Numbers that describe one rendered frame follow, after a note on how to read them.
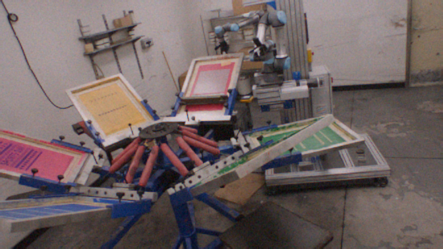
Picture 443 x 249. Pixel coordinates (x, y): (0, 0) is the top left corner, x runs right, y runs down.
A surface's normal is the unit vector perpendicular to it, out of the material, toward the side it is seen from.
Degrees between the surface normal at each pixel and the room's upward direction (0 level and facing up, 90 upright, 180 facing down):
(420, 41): 90
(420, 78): 90
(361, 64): 90
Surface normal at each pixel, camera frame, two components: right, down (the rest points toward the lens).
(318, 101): -0.13, 0.40
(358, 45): -0.36, 0.41
